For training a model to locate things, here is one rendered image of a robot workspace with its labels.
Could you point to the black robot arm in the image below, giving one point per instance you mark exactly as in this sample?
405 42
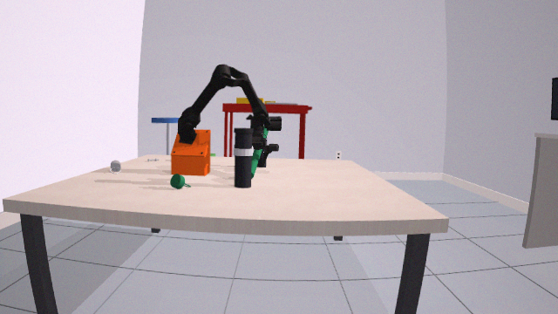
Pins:
221 77

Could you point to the green cylindrical rod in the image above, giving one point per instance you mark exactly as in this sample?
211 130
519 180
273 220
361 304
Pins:
256 156

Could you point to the grey open-top faceted cup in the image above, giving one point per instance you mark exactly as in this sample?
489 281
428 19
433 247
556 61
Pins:
243 152

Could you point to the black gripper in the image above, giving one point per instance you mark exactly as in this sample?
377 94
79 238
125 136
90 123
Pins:
268 149

